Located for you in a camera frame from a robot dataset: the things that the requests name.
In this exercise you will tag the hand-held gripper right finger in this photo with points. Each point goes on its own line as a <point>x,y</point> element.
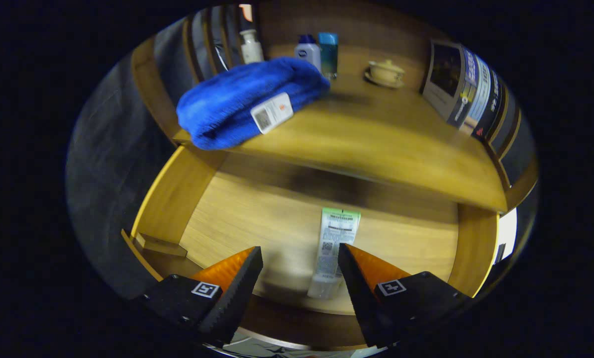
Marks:
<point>364,298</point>

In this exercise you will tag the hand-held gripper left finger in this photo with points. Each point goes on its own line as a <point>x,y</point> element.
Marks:
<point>232,298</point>

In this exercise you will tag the white cream tube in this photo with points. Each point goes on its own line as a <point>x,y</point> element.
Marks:
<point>336,238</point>

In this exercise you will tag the wooden drawer with black knob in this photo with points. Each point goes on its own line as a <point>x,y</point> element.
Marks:
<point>257,219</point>

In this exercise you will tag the wooden countertop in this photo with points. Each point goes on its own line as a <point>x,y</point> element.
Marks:
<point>376,139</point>

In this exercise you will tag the white table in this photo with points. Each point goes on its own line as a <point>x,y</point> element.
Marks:
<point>507,231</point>

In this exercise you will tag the blue folded towel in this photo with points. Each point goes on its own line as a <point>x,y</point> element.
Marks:
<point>227,104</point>

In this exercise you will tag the beige lidded teacup with saucer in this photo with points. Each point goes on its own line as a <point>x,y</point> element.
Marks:
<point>386,73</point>

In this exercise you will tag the book with black spine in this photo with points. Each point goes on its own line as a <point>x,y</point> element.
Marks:
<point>493,107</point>

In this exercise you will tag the book with pale spine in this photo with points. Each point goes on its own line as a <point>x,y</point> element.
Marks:
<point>481,94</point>

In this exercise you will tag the teal bottle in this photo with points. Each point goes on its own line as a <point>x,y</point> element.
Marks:
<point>328,54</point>

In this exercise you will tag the white pump bottle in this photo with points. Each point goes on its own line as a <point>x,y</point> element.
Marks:
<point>251,49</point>

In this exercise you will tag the white bottle with blue cap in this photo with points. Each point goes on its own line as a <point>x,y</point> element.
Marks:
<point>308,52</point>

